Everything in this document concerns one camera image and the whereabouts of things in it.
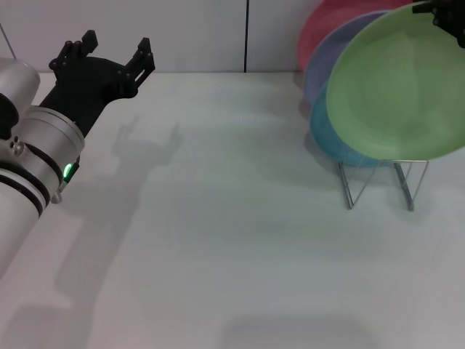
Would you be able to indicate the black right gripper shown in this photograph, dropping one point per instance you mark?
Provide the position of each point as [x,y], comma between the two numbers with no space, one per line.
[452,16]

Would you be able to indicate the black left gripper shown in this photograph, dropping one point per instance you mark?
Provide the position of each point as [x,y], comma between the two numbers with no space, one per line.
[87,87]

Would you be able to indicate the pink red plate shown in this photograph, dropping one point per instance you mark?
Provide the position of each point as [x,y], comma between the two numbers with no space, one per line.
[323,18]

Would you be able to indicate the silver camera mount bracket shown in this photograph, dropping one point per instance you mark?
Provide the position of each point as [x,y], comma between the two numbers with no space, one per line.
[12,151]

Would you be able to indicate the purple plate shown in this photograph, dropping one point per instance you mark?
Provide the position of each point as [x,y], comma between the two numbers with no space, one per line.
[323,58]

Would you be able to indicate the teal blue plate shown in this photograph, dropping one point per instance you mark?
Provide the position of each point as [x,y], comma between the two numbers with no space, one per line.
[327,131]

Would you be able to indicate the green plate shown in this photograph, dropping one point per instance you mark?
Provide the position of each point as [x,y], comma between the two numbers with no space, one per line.
[396,87]

